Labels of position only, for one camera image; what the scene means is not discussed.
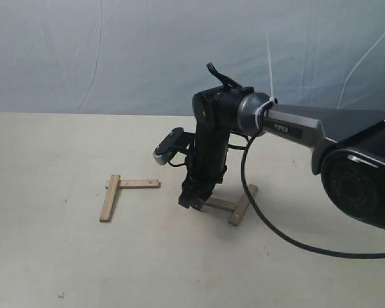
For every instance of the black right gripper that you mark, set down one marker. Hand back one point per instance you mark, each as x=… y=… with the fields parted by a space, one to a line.
x=206 y=166

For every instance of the angled wooden stick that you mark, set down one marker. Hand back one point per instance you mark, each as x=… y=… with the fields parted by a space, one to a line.
x=239 y=211

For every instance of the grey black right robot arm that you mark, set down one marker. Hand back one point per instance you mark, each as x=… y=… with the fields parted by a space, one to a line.
x=347 y=147

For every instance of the blue backdrop cloth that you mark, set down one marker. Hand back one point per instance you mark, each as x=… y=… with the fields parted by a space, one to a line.
x=149 y=57

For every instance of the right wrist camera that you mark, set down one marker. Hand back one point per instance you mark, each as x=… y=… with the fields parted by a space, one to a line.
x=176 y=141

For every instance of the white zip tie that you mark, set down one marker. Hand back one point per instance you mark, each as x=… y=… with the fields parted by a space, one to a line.
x=269 y=80

